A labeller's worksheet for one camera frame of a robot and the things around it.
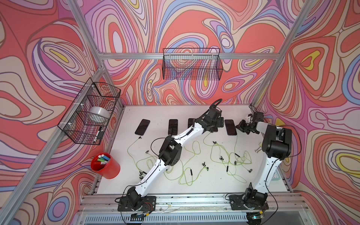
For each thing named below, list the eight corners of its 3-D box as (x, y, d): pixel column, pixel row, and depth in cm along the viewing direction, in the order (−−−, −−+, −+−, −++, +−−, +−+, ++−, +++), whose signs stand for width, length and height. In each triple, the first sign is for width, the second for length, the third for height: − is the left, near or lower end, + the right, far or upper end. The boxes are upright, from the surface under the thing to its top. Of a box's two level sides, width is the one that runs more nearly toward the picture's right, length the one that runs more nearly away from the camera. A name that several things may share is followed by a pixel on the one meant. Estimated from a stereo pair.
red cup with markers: (99, 179, 84) (86, 171, 73) (105, 162, 91) (94, 152, 79) (118, 179, 84) (108, 171, 73) (122, 162, 91) (114, 152, 79)
